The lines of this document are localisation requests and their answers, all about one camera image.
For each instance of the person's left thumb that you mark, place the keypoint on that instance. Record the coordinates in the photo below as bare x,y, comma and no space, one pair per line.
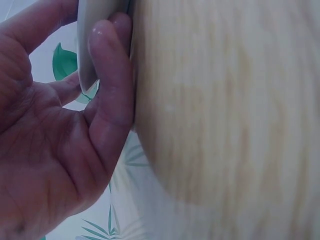
50,20

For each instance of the person's left hand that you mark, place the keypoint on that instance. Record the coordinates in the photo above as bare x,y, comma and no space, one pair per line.
45,140

